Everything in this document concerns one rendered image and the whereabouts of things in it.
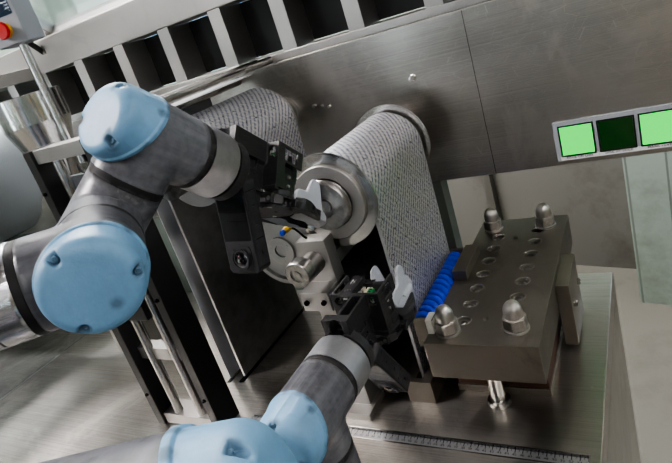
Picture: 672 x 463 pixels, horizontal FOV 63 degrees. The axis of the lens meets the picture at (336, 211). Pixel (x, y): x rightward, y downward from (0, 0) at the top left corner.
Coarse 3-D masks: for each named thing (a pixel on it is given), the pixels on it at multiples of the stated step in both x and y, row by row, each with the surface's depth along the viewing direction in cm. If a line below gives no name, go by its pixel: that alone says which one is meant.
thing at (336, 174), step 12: (312, 168) 78; (324, 168) 77; (336, 168) 77; (300, 180) 80; (336, 180) 77; (348, 180) 76; (348, 192) 77; (360, 192) 76; (360, 204) 77; (360, 216) 78; (348, 228) 80
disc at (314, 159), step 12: (312, 156) 78; (324, 156) 77; (336, 156) 76; (348, 168) 76; (360, 180) 76; (372, 192) 76; (372, 204) 77; (372, 216) 78; (360, 228) 80; (372, 228) 79; (336, 240) 83; (348, 240) 82; (360, 240) 81
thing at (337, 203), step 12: (324, 180) 78; (324, 192) 77; (336, 192) 76; (324, 204) 78; (336, 204) 77; (348, 204) 77; (336, 216) 78; (348, 216) 78; (324, 228) 80; (336, 228) 79
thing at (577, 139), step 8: (560, 128) 93; (568, 128) 92; (576, 128) 92; (584, 128) 91; (560, 136) 93; (568, 136) 93; (576, 136) 92; (584, 136) 92; (592, 136) 91; (568, 144) 93; (576, 144) 93; (584, 144) 92; (592, 144) 92; (568, 152) 94; (576, 152) 93; (584, 152) 93
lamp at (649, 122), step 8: (656, 112) 86; (664, 112) 85; (640, 120) 87; (648, 120) 87; (656, 120) 86; (664, 120) 86; (648, 128) 87; (656, 128) 87; (664, 128) 86; (648, 136) 88; (656, 136) 87; (664, 136) 87
